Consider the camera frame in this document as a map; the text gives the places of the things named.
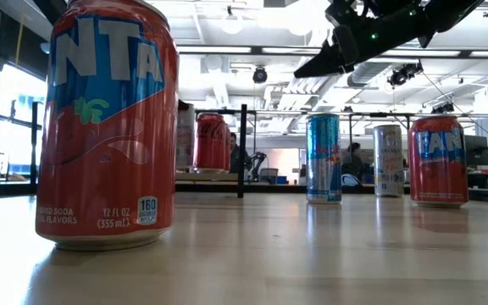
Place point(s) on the white Celsius can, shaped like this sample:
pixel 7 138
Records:
pixel 184 135
pixel 388 161

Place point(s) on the red Fanta strawberry can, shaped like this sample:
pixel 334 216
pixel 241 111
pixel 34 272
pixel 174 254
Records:
pixel 438 169
pixel 108 148

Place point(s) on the black background frame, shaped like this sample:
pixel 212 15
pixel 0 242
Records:
pixel 367 114

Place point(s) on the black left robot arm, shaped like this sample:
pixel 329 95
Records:
pixel 51 8

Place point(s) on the silver ventilation duct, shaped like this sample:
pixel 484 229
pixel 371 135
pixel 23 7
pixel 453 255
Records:
pixel 367 74

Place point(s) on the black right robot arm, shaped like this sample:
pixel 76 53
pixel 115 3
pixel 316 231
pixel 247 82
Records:
pixel 451 12

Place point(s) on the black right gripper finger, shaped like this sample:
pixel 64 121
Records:
pixel 320 63

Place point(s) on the black monitor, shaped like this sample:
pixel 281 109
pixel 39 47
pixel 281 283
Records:
pixel 476 150

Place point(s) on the white blue round object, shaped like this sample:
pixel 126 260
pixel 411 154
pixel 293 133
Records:
pixel 349 180

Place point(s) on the black background robot arm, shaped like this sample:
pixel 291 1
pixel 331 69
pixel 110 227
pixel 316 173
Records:
pixel 257 163

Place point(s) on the blue silver Red Bull can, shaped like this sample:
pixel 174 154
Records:
pixel 323 156

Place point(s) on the long ceiling light fixture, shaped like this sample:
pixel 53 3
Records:
pixel 214 49

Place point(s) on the black vertical post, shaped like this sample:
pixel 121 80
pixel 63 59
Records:
pixel 242 150

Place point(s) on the blue bin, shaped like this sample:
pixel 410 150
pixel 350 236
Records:
pixel 280 180

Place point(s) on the black metal rig frame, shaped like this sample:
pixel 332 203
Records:
pixel 269 188

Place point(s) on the round white ceiling lamp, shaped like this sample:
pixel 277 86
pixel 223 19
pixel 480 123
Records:
pixel 223 24

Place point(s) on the black ceiling track light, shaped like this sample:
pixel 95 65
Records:
pixel 405 74

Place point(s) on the black ceiling dome camera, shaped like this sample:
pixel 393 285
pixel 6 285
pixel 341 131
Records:
pixel 259 75

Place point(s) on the person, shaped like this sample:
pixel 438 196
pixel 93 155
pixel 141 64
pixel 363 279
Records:
pixel 354 163
pixel 235 152

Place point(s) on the grey bin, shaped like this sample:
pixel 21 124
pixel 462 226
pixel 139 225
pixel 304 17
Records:
pixel 268 174

